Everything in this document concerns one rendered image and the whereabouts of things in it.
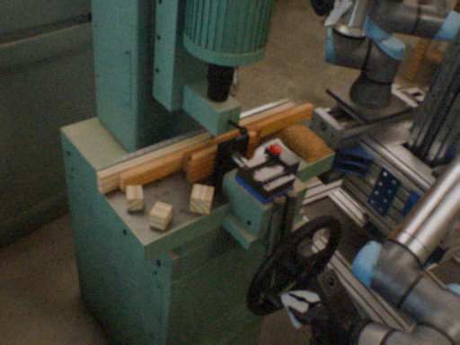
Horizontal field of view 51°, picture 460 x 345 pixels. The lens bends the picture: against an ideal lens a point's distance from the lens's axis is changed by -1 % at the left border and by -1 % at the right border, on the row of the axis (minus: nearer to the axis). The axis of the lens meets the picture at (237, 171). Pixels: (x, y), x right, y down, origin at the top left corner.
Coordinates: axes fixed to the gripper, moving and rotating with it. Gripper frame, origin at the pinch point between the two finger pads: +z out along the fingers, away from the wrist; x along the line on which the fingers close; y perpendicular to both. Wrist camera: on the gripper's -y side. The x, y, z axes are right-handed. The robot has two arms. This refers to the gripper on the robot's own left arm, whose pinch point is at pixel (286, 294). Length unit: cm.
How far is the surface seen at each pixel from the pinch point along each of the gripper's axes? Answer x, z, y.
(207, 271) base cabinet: -0.2, 29.3, 3.9
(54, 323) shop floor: -26, 106, 38
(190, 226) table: -7.8, 18.6, -14.5
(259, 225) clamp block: 3.8, 9.6, -11.7
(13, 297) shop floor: -33, 122, 28
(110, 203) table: -19.1, 30.1, -22.5
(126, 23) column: -1, 38, -59
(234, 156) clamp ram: 9.7, 21.8, -24.4
